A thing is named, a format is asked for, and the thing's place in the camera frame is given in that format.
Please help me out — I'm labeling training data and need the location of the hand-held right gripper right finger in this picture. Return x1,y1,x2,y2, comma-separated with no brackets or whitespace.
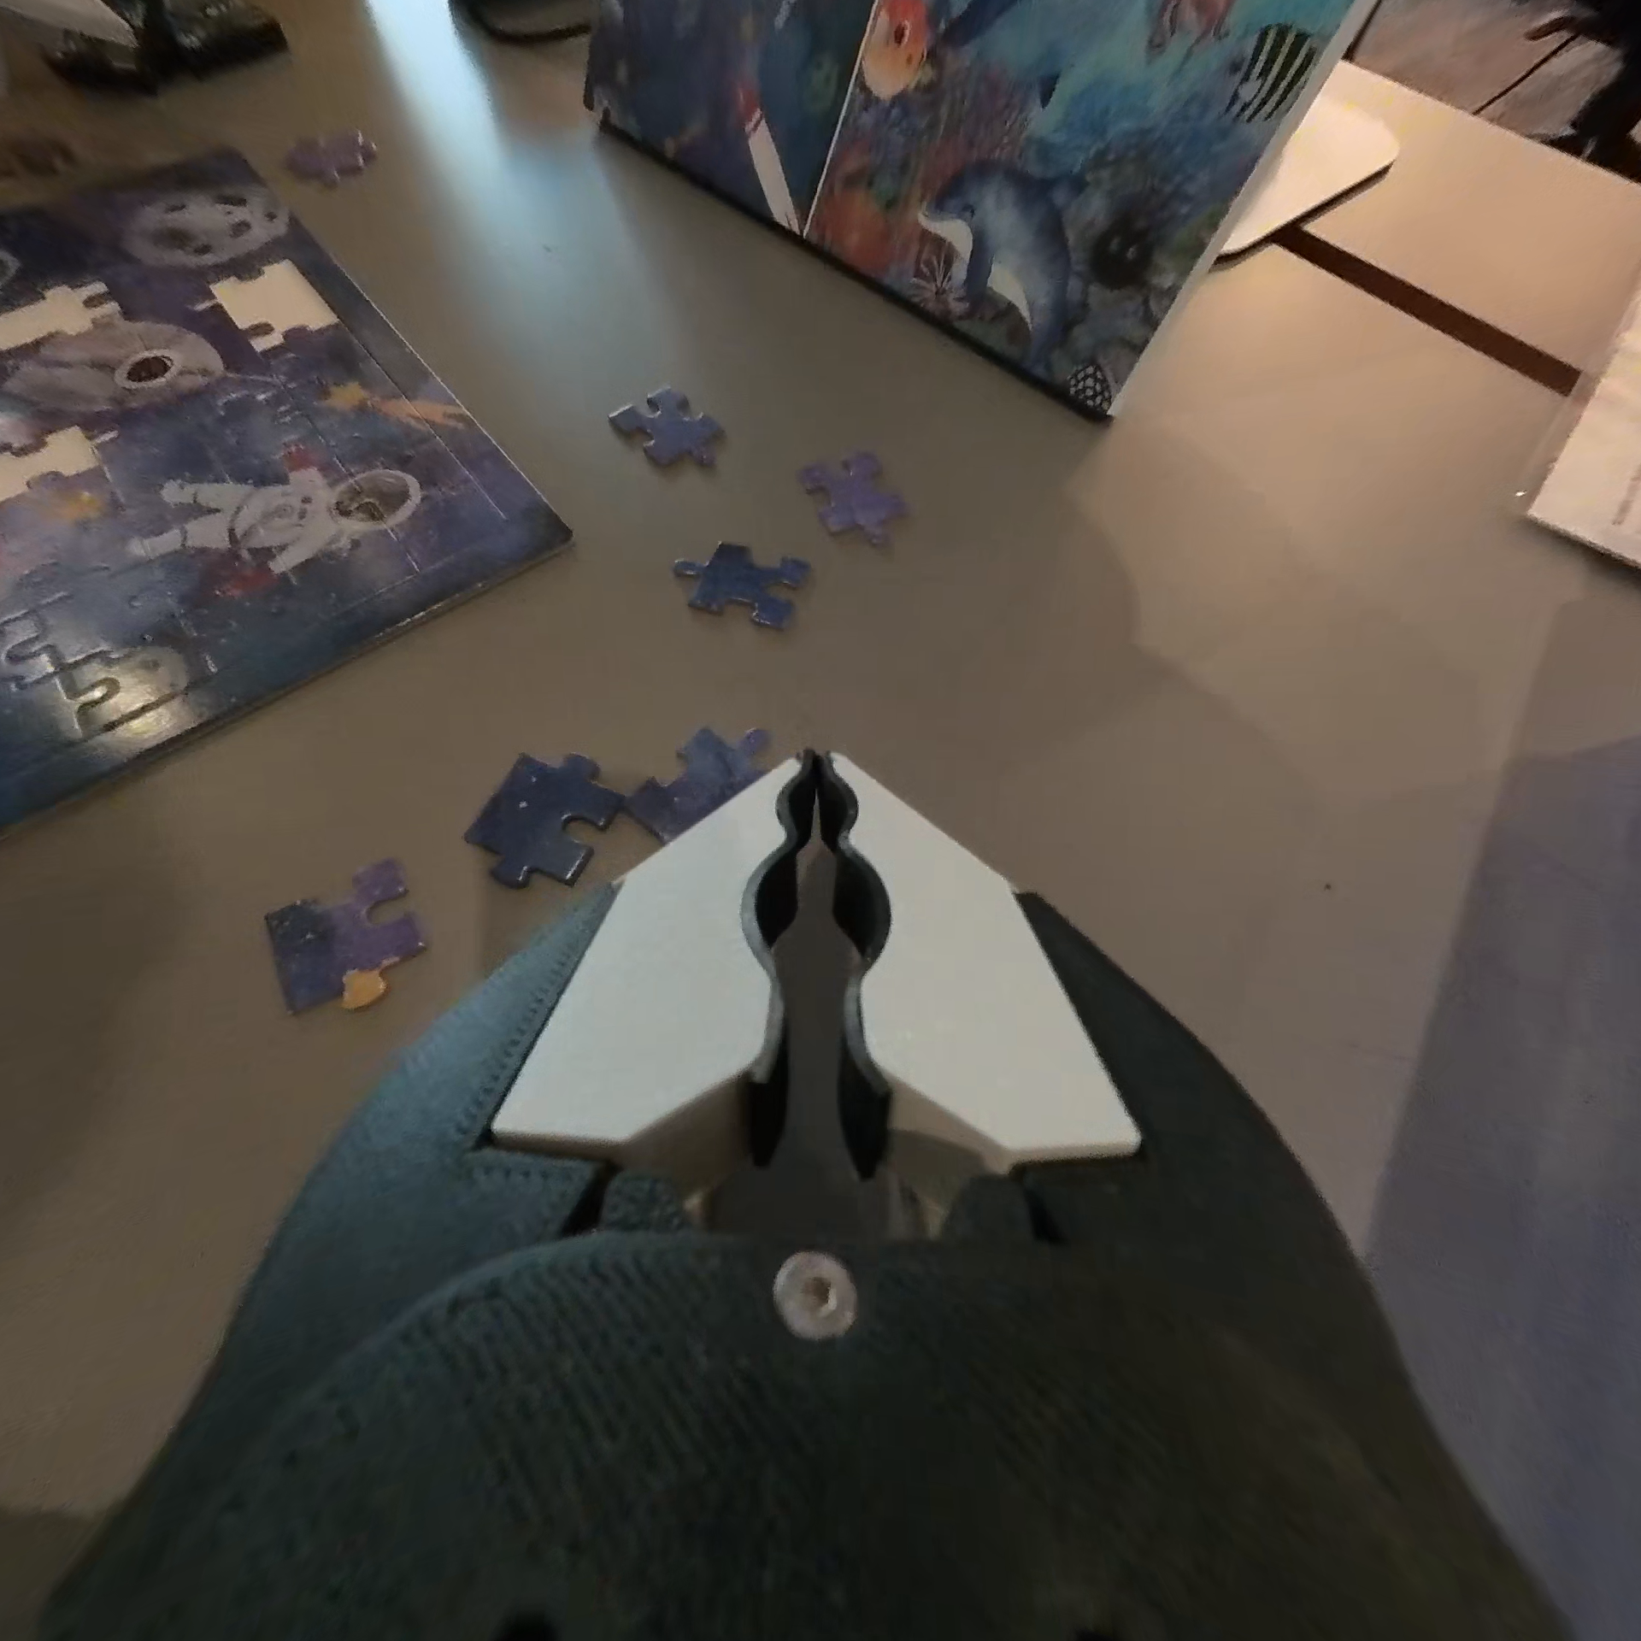
821,754,1146,1200

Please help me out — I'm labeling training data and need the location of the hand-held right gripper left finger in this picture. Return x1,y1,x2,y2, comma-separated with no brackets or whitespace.
491,754,816,1207

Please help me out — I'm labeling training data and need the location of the white stand base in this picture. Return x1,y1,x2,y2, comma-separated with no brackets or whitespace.
1218,57,1401,265

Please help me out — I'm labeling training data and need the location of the space jigsaw puzzle board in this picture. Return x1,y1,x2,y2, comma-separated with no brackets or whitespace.
0,147,575,836

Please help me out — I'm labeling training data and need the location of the instruction sheet in clear sleeve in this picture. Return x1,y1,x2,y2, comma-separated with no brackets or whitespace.
1525,287,1641,573

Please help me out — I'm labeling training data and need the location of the illustrated puzzle box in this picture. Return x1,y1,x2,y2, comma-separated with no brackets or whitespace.
585,0,1361,422

